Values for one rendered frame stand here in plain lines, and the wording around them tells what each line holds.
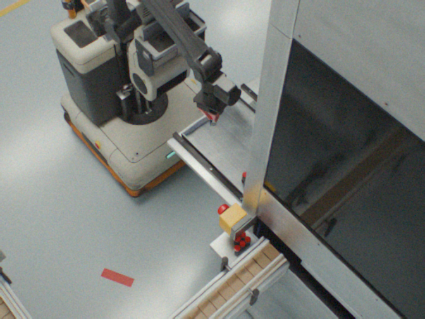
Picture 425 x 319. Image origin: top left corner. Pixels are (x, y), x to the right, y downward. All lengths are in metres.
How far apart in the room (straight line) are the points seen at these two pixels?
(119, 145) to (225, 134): 0.84
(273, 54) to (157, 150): 1.63
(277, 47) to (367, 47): 0.24
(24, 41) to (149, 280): 1.75
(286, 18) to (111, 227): 1.98
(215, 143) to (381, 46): 1.17
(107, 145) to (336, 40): 1.91
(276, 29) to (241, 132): 0.99
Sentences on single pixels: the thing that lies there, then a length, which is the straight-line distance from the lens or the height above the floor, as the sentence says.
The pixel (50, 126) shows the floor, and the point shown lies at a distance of 3.23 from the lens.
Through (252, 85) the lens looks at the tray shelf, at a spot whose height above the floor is 0.88.
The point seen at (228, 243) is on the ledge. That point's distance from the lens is 1.84.
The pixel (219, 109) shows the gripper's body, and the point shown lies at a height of 1.23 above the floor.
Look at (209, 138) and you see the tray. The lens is 2.02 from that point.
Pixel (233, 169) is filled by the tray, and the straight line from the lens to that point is 1.96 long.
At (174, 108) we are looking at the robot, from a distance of 2.84.
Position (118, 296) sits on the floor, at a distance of 2.72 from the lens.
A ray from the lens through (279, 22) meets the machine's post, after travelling 1.08.
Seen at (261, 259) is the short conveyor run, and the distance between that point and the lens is 1.77.
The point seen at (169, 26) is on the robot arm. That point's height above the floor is 1.48.
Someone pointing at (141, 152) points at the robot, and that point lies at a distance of 2.71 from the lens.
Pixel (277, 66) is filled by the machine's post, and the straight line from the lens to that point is 1.16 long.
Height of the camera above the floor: 2.58
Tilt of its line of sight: 59 degrees down
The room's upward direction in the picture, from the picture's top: 2 degrees clockwise
